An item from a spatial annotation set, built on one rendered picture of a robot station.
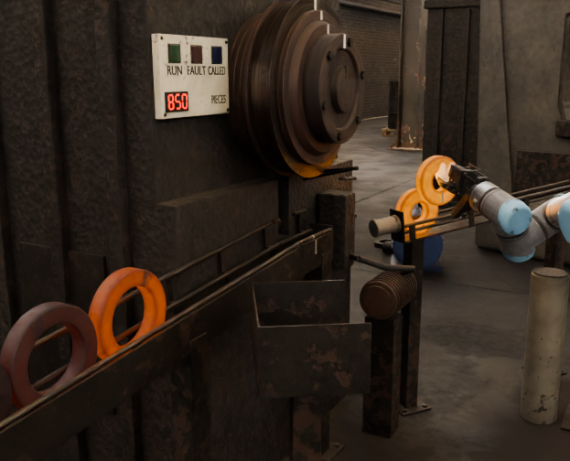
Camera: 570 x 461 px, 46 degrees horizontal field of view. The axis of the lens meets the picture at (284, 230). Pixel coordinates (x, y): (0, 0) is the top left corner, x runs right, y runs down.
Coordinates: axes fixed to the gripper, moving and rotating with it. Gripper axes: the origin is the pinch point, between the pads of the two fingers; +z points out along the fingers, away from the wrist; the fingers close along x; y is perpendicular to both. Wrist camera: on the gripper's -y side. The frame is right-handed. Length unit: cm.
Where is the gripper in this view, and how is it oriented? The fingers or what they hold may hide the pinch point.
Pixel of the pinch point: (438, 174)
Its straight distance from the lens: 218.6
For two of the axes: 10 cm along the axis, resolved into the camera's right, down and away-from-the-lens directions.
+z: -4.1, -4.6, 7.9
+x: -9.1, 1.0, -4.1
